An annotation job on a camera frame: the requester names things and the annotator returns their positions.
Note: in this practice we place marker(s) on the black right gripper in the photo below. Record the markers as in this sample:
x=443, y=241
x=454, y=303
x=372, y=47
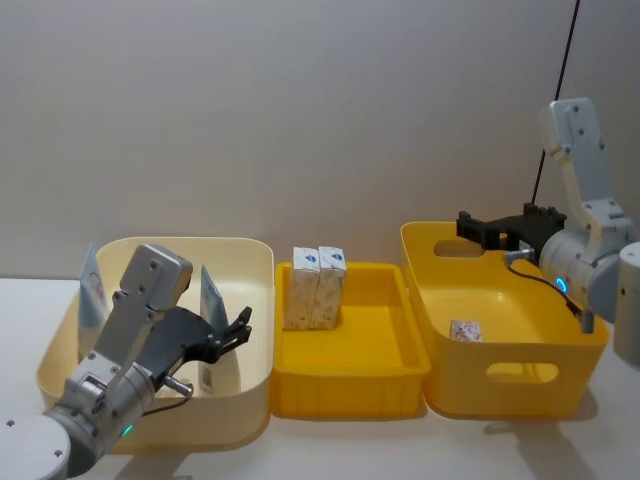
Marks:
x=542, y=225

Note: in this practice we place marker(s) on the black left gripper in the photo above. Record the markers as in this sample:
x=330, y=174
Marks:
x=180, y=335

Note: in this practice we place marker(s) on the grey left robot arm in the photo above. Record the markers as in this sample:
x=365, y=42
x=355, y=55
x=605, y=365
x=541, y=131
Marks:
x=145, y=280

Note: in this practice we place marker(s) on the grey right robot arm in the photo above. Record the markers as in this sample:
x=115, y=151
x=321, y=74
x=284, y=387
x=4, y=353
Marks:
x=565, y=265

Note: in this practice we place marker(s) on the pale blue white pouch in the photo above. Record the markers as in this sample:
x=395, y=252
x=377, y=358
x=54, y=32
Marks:
x=92, y=300
x=212, y=305

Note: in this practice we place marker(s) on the cream plastic bin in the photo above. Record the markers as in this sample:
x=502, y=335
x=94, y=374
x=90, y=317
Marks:
x=240, y=272

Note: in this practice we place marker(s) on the tall speckled drink carton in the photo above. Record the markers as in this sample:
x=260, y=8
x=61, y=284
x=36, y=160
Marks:
x=329, y=295
x=299, y=295

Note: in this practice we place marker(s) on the small white red carton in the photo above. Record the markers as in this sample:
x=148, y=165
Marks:
x=466, y=331

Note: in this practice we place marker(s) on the shallow yellow plastic crate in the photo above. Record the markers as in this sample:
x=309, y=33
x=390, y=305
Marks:
x=350, y=392

